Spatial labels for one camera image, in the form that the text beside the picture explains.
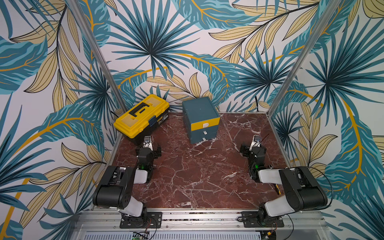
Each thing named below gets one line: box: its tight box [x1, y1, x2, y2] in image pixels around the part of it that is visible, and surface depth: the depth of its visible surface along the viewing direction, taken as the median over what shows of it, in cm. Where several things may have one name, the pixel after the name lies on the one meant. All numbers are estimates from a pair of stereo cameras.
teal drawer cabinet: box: [182, 96, 221, 144], surface depth 92 cm
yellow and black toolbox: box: [113, 94, 170, 144], surface depth 96 cm
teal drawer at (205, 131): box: [191, 125, 219, 137], surface depth 96 cm
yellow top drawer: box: [191, 117, 221, 132], surface depth 90 cm
